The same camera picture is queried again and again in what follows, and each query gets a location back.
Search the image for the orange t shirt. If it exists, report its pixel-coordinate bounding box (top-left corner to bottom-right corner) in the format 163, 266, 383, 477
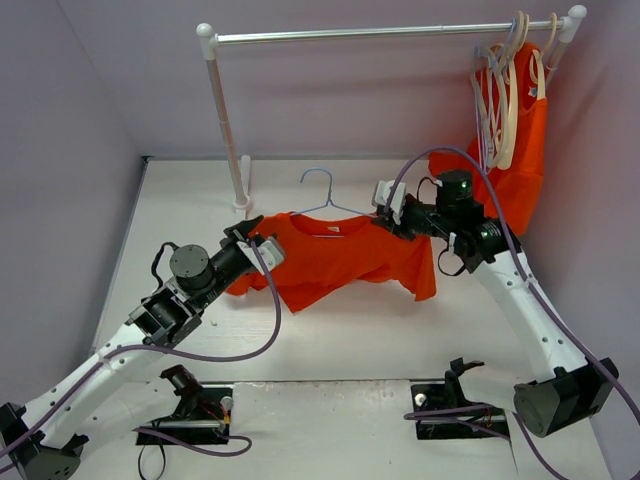
429, 42, 548, 236
252, 212, 437, 313

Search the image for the light blue wire hanger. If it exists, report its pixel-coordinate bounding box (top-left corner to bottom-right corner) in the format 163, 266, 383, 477
289, 166, 373, 239

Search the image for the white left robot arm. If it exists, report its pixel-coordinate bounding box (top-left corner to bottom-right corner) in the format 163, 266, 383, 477
1, 217, 285, 479

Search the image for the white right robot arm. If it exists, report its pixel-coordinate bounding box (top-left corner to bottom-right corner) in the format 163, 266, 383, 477
372, 170, 619, 438

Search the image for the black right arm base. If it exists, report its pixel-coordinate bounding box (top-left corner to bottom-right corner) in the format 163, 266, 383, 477
403, 358, 511, 442

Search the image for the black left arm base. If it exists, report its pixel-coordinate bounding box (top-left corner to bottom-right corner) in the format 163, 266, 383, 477
141, 365, 234, 446

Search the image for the hanging orange t shirt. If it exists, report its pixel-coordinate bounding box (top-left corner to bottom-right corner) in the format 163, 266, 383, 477
429, 42, 548, 236

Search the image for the cream plastic hanger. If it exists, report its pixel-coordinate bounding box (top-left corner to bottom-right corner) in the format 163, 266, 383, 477
487, 10, 529, 170

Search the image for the grey plastic hanger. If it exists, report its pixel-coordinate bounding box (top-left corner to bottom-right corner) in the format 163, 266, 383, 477
470, 46, 508, 172

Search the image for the cream hanger with shirt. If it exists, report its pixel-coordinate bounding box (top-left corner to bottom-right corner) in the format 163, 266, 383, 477
529, 12, 558, 100

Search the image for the white metal clothes rack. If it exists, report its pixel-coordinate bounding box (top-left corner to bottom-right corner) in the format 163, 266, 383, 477
196, 4, 589, 214

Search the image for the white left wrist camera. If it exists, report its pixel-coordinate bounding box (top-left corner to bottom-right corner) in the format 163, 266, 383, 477
237, 237, 285, 275

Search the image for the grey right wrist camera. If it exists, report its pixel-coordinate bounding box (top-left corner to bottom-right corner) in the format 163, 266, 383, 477
372, 180, 407, 225

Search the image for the lavender wire hanger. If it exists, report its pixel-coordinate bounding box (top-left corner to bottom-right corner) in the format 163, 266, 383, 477
470, 19, 524, 172

